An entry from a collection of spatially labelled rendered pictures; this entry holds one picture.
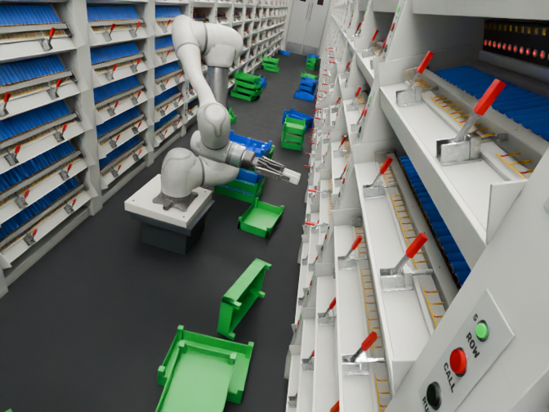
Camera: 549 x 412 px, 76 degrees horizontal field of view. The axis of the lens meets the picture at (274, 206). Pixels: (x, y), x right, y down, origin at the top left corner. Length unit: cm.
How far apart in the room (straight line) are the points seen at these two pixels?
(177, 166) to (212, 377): 92
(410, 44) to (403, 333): 60
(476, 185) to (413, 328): 19
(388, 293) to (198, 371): 96
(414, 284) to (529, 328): 28
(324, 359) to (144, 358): 80
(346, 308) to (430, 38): 58
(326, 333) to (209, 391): 55
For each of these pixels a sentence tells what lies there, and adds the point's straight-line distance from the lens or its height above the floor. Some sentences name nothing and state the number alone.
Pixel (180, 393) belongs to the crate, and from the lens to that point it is 135.
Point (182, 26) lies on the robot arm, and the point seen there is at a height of 105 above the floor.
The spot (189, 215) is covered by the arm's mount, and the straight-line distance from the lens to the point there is 177.
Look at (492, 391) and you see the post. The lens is 28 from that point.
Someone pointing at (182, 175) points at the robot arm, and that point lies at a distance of 172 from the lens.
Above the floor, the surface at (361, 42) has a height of 113.
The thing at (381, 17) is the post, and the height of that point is 123.
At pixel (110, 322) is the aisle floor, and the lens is 162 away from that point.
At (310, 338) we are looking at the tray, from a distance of 117.
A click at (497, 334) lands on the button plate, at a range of 27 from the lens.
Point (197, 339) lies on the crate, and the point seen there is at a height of 2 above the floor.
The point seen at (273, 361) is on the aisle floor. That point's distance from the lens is 152.
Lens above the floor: 122
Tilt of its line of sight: 30 degrees down
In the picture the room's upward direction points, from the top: 12 degrees clockwise
